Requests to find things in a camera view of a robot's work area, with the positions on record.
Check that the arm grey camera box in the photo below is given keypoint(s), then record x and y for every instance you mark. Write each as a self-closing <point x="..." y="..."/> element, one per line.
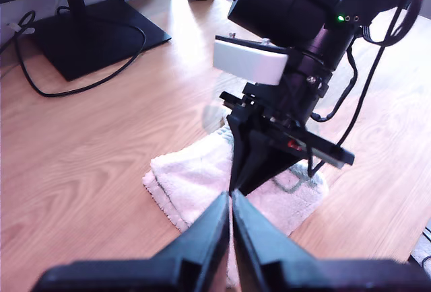
<point x="249" y="60"/>

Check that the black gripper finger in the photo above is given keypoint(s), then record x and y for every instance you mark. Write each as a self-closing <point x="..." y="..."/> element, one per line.
<point x="237" y="150"/>
<point x="303" y="272"/>
<point x="266" y="164"/>
<point x="161" y="272"/>

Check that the white fluffy tea towel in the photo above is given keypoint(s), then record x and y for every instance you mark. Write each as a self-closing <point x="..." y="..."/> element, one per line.
<point x="188" y="171"/>

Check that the black Huawei computer monitor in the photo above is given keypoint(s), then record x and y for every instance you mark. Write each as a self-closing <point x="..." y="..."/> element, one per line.
<point x="94" y="43"/>

